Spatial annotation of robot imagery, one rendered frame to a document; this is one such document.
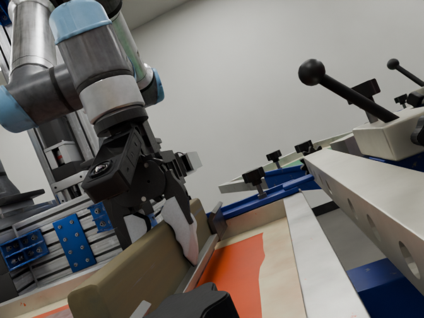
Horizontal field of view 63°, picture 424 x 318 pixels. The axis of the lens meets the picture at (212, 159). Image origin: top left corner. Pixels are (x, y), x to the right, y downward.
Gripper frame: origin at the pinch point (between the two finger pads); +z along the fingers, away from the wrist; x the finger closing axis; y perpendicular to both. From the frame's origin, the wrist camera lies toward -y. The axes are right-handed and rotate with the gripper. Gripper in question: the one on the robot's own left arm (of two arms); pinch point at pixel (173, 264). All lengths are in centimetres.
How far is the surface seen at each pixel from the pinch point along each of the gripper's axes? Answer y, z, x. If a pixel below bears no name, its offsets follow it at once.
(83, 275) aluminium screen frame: 25.5, 1.9, 30.7
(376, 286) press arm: -2.8, 9.0, -21.2
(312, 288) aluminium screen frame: -14.2, 1.9, -15.6
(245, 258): 9.7, 5.3, -6.7
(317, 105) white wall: 380, -21, -79
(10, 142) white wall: 380, -140, 312
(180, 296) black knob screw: -26.4, -5.1, -10.8
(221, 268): 8.9, 5.3, -2.9
